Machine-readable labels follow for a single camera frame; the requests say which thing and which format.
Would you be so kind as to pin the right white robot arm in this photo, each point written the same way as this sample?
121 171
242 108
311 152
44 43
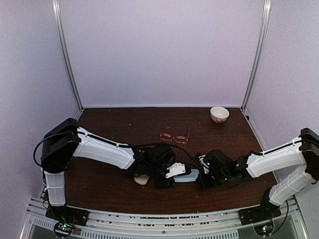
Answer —
302 151

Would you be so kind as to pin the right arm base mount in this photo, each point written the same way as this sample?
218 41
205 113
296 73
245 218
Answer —
263 214

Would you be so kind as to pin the aluminium corner post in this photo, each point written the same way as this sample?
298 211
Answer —
258 54
65 54

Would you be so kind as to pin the blue cleaning cloth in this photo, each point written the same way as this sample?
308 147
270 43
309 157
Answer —
192 177

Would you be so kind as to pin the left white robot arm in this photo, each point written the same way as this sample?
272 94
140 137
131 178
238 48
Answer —
69 140

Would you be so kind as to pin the front aluminium rail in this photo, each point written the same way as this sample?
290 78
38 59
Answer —
211 225

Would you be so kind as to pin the right aluminium corner post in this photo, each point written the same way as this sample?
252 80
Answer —
258 54

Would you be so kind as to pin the black glasses case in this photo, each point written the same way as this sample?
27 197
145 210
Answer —
141 179

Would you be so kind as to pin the left aluminium corner post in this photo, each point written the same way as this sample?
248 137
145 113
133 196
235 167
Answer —
65 54

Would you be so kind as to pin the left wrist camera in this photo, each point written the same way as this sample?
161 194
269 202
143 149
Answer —
177 169

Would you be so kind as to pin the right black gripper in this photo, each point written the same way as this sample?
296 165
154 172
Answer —
205 184

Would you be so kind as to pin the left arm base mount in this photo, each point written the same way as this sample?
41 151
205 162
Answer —
67 218

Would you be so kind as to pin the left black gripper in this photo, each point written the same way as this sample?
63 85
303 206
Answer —
158 184

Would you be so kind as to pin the white ceramic bowl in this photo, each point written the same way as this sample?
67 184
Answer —
219 114

